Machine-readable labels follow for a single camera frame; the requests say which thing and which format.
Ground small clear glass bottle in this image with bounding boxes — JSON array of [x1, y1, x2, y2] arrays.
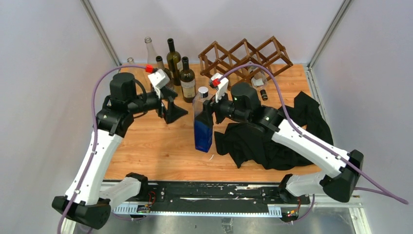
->
[[248, 66, 268, 90]]

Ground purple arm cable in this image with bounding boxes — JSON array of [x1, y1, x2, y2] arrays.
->
[[56, 64, 154, 234], [211, 62, 409, 225]]

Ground black cloth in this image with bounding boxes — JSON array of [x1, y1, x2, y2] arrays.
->
[[214, 91, 334, 171]]

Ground brown bottle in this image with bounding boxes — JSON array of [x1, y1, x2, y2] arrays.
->
[[155, 56, 174, 91]]

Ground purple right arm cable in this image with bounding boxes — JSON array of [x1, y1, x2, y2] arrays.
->
[[211, 62, 409, 225]]

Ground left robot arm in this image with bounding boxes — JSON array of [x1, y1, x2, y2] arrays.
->
[[52, 69, 187, 230]]

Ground blue labelled clear bottle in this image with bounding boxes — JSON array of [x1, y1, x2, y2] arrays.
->
[[192, 86, 213, 153]]

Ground aluminium frame rail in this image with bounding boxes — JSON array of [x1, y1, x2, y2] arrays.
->
[[58, 180, 372, 234]]

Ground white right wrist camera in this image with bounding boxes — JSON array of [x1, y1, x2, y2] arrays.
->
[[209, 73, 229, 103]]

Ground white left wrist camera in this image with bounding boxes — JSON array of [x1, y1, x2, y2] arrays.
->
[[148, 69, 170, 99]]

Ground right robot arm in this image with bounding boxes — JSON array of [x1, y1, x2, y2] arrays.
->
[[195, 82, 364, 202]]

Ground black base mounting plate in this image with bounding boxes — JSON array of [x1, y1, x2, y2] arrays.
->
[[117, 180, 311, 214]]

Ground dark green wine bottle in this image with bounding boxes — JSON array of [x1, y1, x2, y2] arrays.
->
[[167, 38, 181, 86]]

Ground brown wooden wine rack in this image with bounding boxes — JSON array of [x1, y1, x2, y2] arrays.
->
[[198, 36, 293, 78]]

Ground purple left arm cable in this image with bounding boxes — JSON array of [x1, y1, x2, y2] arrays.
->
[[56, 64, 154, 234]]

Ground tall clear glass bottle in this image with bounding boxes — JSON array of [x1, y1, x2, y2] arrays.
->
[[144, 37, 157, 66]]

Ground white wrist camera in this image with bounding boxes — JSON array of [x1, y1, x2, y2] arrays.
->
[[209, 73, 229, 103], [148, 69, 170, 99]]

